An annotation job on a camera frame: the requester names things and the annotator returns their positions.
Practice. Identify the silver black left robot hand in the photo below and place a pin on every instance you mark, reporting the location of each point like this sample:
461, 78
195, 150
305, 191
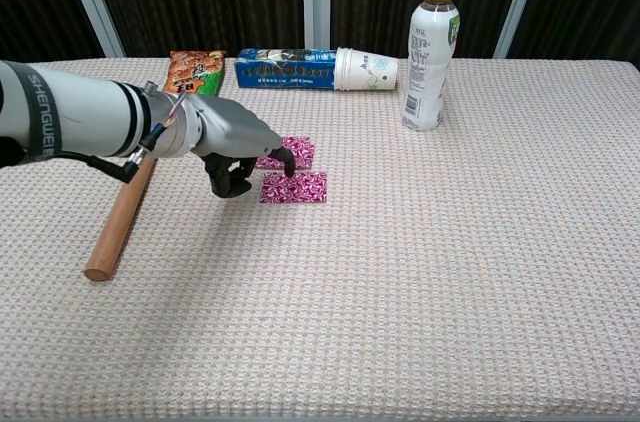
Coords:
235, 127

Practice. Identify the pink patterned rectangular block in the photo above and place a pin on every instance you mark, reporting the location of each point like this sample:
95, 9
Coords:
302, 152

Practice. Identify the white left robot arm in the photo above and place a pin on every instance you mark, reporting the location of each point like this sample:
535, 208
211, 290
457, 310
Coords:
90, 112

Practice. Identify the white paper cup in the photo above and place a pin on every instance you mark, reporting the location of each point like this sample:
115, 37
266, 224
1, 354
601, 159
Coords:
365, 69

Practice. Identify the green snack bag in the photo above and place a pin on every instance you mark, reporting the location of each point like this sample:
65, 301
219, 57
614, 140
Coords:
200, 69

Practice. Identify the blue cardboard box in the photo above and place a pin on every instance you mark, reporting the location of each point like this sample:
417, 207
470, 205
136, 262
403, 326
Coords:
280, 72

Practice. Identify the wooden rolling pin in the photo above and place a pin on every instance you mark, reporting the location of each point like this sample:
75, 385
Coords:
112, 232

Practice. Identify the pink woven tablecloth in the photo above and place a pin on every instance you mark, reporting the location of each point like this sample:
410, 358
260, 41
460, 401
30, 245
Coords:
350, 267

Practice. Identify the white bottle yellow cap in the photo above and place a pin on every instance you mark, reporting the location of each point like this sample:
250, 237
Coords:
427, 67

